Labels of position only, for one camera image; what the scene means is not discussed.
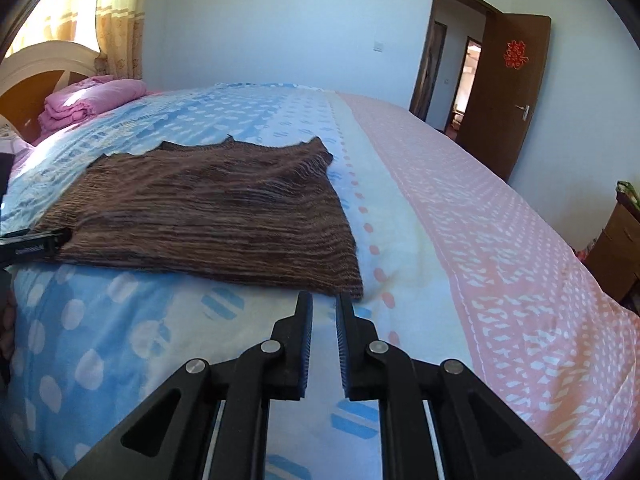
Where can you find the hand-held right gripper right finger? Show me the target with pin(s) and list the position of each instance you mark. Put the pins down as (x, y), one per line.
(344, 352)

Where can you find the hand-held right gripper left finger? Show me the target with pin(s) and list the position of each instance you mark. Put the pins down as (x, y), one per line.
(304, 352)

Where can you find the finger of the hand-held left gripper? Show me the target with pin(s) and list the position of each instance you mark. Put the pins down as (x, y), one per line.
(40, 247)

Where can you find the brown knit sweater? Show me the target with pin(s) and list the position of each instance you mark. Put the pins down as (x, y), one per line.
(200, 210)

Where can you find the person's left hand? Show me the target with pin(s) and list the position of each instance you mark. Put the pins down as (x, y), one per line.
(9, 330)

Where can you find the grey patterned pillow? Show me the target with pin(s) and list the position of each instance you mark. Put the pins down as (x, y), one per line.
(7, 131)

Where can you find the bed with blue-pink sheet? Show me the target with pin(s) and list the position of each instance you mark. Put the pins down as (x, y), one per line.
(450, 260)

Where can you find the white wooden headboard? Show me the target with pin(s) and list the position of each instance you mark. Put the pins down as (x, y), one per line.
(25, 90)

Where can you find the folded pink blanket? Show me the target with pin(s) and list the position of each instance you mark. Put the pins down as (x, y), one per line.
(100, 97)

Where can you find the yellow patterned curtain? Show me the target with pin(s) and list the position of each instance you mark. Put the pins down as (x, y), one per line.
(120, 35)

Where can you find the red patterned cloth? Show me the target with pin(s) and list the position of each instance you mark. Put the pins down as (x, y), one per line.
(584, 253)

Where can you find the brown wooden door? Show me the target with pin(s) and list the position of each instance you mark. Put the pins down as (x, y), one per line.
(500, 120)

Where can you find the wooden cabinet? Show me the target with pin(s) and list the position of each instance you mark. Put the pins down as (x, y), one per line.
(617, 255)

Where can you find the green item on cabinet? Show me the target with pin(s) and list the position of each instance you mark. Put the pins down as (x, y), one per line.
(629, 192)

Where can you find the red paper door decoration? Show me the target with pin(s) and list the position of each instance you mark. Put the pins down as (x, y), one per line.
(517, 55)

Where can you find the brown door frame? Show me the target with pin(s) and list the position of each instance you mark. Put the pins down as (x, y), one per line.
(422, 75)

